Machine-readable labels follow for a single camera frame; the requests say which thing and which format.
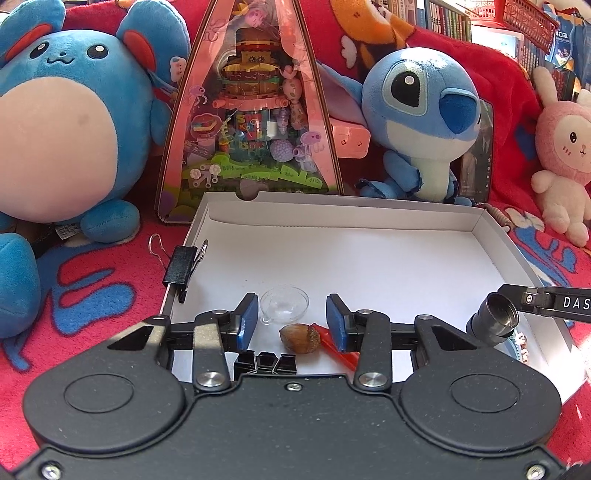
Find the orange bear printed blanket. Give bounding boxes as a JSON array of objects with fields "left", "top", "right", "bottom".
[{"left": 65, "top": 0, "right": 546, "bottom": 217}]

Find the black binder clip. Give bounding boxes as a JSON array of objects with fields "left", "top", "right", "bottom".
[
  {"left": 148, "top": 234, "right": 208, "bottom": 303},
  {"left": 233, "top": 351, "right": 298, "bottom": 377}
]

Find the round blue mouse plush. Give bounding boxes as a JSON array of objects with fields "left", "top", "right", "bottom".
[{"left": 0, "top": 0, "right": 192, "bottom": 340}]

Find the dark photo card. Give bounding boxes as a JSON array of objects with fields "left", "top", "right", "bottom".
[{"left": 455, "top": 99, "right": 496, "bottom": 204}]

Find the red plastic basket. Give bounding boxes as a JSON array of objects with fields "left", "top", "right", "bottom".
[{"left": 494, "top": 0, "right": 557, "bottom": 54}]

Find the white cardboard box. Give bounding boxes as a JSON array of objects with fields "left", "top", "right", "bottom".
[{"left": 164, "top": 191, "right": 587, "bottom": 409}]

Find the beige coiled cord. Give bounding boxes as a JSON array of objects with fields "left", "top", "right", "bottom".
[{"left": 485, "top": 203, "right": 513, "bottom": 232}]

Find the small transparent cup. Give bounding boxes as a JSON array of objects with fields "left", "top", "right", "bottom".
[{"left": 259, "top": 286, "right": 310, "bottom": 325}]

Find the cat printed blanket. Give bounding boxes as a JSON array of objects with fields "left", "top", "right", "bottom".
[{"left": 0, "top": 198, "right": 591, "bottom": 480}]

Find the row of books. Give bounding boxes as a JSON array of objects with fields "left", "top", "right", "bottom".
[{"left": 388, "top": 0, "right": 591, "bottom": 93}]

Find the blue hair clip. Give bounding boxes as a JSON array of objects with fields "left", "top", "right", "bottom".
[{"left": 508, "top": 332, "right": 530, "bottom": 365}]

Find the blue alien plush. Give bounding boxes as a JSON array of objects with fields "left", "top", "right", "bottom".
[{"left": 318, "top": 48, "right": 483, "bottom": 204}]

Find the pink bunny plush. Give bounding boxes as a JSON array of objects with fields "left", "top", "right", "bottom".
[{"left": 531, "top": 67, "right": 591, "bottom": 247}]

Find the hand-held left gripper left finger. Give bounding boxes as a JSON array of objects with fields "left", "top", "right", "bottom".
[{"left": 107, "top": 293, "right": 259, "bottom": 393}]

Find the brown acorn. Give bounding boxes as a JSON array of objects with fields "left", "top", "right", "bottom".
[{"left": 279, "top": 323, "right": 321, "bottom": 355}]

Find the triangular toy house display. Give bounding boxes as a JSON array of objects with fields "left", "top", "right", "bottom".
[{"left": 154, "top": 0, "right": 345, "bottom": 225}]

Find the pink toy game console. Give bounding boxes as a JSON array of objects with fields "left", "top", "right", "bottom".
[{"left": 330, "top": 124, "right": 371, "bottom": 158}]

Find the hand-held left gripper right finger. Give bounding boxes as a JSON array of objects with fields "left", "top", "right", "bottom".
[{"left": 325, "top": 294, "right": 481, "bottom": 393}]

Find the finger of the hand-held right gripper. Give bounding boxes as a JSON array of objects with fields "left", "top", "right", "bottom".
[{"left": 496, "top": 284, "right": 555, "bottom": 319}]

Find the blue hanging card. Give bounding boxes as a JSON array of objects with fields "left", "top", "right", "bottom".
[{"left": 545, "top": 4, "right": 578, "bottom": 70}]

